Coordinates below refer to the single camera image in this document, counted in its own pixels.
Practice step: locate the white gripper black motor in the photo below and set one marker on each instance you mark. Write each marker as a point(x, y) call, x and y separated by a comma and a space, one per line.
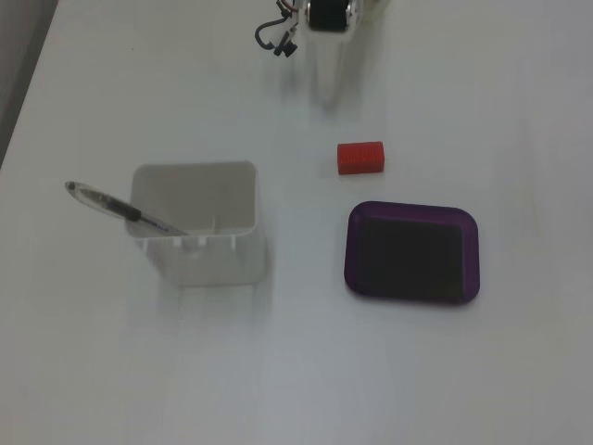
point(330, 56)

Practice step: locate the red rectangular block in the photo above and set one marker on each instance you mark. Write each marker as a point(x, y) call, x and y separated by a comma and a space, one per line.
point(360, 158)

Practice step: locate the purple metal tray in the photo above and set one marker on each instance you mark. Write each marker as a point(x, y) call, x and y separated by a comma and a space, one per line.
point(412, 252)

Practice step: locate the white plastic pen holder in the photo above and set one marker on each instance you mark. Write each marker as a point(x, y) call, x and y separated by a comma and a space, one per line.
point(204, 259)

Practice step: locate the black ballpoint pen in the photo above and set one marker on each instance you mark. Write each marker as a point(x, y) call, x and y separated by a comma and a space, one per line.
point(111, 204)

